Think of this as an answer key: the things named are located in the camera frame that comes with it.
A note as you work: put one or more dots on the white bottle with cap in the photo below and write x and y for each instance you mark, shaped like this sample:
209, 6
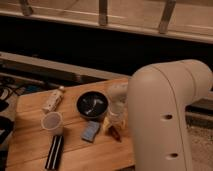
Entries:
53, 100

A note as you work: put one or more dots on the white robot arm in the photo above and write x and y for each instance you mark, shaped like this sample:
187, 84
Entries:
156, 97

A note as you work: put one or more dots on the dark cables clutter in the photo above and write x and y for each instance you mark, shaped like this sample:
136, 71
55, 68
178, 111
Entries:
9, 92

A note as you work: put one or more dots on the wooden board table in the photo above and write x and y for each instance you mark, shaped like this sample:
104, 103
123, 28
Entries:
29, 146

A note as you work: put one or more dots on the black ceramic bowl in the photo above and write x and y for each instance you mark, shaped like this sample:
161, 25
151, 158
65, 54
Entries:
92, 105

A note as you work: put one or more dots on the translucent plastic cup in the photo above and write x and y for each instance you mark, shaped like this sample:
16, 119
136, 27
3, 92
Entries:
53, 123

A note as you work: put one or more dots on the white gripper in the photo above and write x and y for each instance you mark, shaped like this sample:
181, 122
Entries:
116, 113

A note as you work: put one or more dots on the metal railing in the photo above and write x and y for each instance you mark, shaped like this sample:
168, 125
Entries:
181, 19

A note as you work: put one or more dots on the blue sponge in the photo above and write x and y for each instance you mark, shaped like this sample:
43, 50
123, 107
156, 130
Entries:
90, 131

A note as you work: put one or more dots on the black white striped case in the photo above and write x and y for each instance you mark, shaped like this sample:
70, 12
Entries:
55, 151

